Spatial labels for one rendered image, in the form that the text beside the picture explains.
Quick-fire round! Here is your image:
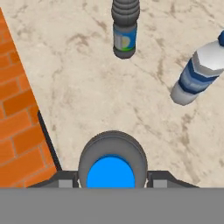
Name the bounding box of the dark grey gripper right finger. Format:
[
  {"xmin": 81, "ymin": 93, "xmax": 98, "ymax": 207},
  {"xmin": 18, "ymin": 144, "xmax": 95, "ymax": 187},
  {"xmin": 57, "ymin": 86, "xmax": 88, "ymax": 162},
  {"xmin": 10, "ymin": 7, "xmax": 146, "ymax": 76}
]
[{"xmin": 146, "ymin": 171, "xmax": 200, "ymax": 189}]

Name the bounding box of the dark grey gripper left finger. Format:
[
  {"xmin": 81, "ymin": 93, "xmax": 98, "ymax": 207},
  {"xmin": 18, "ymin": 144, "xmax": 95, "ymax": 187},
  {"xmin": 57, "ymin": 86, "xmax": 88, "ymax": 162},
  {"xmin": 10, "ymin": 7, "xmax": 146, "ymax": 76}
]
[{"xmin": 28, "ymin": 171, "xmax": 80, "ymax": 189}]

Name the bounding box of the grey bottle with blue cap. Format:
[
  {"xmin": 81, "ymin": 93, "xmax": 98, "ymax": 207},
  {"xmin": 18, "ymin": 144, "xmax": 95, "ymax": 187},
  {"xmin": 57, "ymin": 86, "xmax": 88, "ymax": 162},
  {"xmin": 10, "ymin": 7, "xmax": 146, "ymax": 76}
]
[{"xmin": 77, "ymin": 129, "xmax": 149, "ymax": 189}]

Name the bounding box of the white bottle with blue stripes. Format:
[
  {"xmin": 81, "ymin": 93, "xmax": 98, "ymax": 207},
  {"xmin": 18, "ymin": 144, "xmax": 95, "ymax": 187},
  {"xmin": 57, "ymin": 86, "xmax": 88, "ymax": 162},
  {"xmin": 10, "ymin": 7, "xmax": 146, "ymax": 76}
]
[{"xmin": 170, "ymin": 30, "xmax": 224, "ymax": 107}]

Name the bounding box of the grey bottle with blue label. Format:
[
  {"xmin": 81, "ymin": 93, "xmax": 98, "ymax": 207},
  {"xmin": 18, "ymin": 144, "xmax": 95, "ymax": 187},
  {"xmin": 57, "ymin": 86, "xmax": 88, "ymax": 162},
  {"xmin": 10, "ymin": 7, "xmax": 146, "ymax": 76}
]
[{"xmin": 110, "ymin": 0, "xmax": 141, "ymax": 60}]

